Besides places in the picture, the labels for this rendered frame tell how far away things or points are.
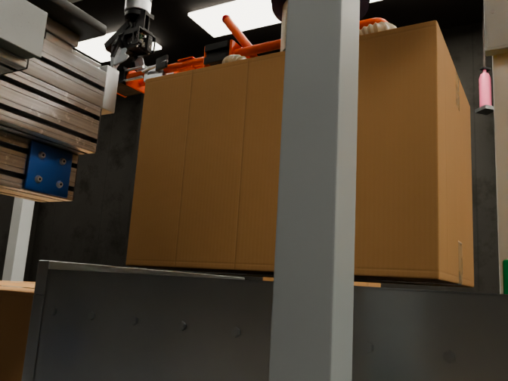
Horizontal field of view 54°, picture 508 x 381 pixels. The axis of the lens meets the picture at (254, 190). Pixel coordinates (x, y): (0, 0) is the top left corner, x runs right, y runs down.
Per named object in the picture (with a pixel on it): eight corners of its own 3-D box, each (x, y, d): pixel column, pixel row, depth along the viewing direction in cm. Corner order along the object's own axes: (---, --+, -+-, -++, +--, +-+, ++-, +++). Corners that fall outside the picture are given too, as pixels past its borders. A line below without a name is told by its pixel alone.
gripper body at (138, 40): (136, 44, 137) (140, 4, 139) (113, 50, 141) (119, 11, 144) (154, 56, 143) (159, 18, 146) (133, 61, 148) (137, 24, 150)
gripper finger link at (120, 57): (118, 66, 133) (131, 42, 138) (103, 69, 136) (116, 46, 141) (125, 74, 135) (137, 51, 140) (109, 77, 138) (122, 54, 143)
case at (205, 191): (474, 287, 103) (470, 105, 111) (439, 280, 69) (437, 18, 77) (231, 275, 133) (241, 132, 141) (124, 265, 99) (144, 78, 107)
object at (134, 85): (146, 94, 143) (147, 77, 144) (127, 84, 137) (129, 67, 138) (125, 97, 148) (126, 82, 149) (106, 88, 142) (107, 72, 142)
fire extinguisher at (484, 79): (497, 113, 562) (496, 70, 572) (497, 106, 542) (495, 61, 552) (475, 116, 573) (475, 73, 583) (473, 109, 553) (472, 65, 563)
